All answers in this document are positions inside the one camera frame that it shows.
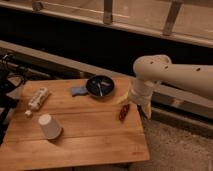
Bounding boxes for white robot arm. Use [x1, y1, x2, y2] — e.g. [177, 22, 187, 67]
[118, 55, 213, 119]

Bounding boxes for white plastic bottle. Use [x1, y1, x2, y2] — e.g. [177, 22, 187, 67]
[25, 87, 50, 117]

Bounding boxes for white paper cup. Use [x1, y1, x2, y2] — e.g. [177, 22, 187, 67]
[38, 114, 62, 140]

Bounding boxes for metal railing frame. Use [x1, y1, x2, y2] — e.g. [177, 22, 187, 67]
[0, 0, 213, 48]

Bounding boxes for red brown small object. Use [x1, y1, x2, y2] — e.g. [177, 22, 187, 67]
[119, 104, 130, 121]

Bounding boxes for utensil inside bowl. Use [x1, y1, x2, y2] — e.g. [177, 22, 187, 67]
[92, 81, 109, 97]

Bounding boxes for black ceramic bowl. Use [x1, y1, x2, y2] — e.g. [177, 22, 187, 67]
[86, 75, 115, 98]

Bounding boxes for blue sponge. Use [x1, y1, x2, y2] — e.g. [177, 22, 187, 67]
[71, 87, 88, 97]

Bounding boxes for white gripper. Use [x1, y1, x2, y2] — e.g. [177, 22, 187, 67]
[116, 79, 155, 119]

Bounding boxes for black equipment at left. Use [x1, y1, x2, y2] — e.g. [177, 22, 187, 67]
[0, 53, 26, 145]

